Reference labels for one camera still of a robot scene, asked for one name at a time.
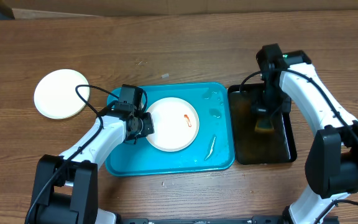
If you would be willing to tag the pink plate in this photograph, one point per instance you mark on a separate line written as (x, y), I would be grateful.
(176, 124)

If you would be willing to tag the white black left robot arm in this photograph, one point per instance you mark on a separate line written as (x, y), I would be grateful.
(66, 186)

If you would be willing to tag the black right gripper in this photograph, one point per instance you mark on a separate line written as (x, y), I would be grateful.
(260, 109)

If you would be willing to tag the black water tray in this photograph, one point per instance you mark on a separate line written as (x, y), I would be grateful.
(252, 144)

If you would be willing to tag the teal plastic tray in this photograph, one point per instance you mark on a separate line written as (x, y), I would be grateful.
(212, 149)

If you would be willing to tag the yellow green sponge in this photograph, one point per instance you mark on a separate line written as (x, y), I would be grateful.
(264, 125)

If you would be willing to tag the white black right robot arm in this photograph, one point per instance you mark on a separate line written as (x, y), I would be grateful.
(331, 167)

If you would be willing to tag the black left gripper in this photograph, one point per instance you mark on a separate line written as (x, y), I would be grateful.
(148, 118)

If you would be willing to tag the brown cardboard panel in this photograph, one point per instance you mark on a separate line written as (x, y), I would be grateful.
(173, 7)

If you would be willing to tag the white plate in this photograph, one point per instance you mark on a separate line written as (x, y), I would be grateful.
(55, 95)

